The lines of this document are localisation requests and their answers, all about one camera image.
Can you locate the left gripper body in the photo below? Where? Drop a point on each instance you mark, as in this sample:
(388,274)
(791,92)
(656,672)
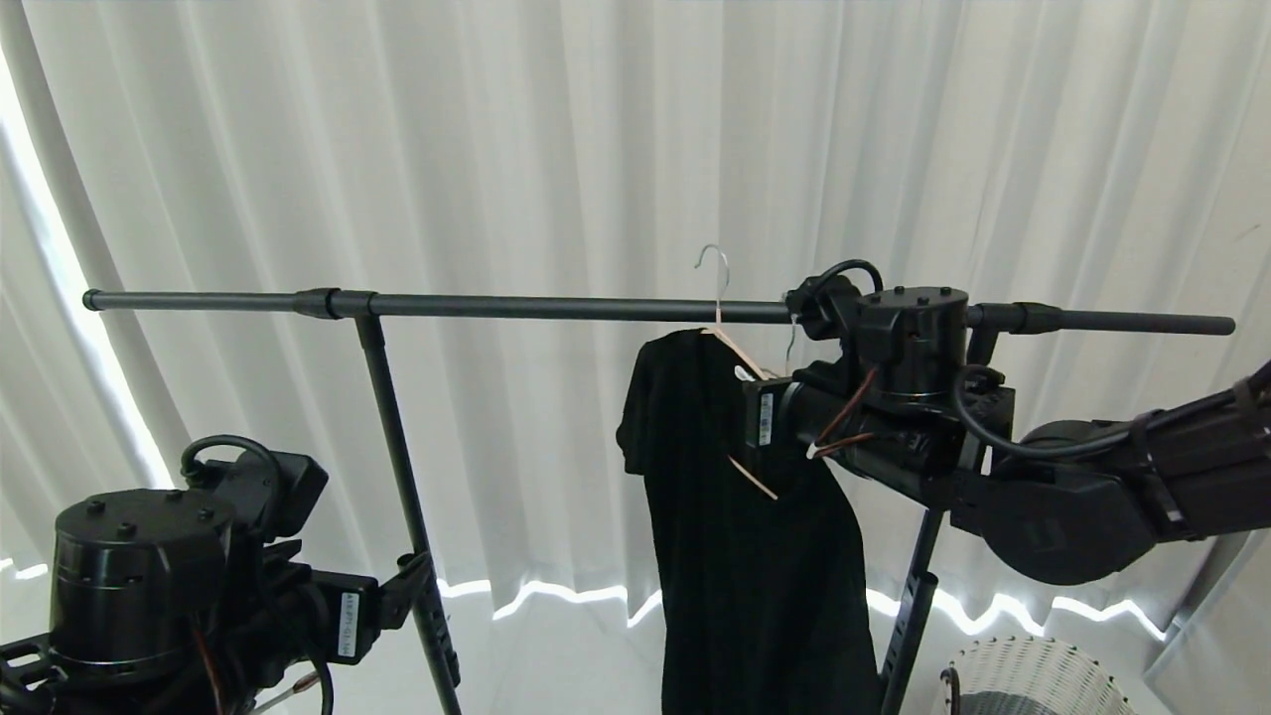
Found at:
(308,616)

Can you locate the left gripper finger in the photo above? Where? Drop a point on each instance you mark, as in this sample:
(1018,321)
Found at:
(402,601)

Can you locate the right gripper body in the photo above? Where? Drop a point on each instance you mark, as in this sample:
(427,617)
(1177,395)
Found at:
(874,437)

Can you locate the pink clothes hanger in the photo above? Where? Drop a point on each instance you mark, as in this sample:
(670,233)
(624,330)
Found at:
(791,343)
(755,480)

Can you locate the black shorts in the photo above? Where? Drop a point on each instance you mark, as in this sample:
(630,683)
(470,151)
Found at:
(755,596)

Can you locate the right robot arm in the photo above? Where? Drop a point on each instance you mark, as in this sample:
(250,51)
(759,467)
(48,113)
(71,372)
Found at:
(1072,516)

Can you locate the white laundry basket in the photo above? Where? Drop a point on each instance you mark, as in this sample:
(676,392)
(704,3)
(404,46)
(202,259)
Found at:
(1033,675)

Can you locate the black clothes rack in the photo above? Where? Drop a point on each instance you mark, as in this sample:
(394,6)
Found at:
(496,306)

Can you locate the white curtain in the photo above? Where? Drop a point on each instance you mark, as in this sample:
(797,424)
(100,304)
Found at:
(496,149)

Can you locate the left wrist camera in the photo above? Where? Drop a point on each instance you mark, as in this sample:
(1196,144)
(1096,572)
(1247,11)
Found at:
(288,487)

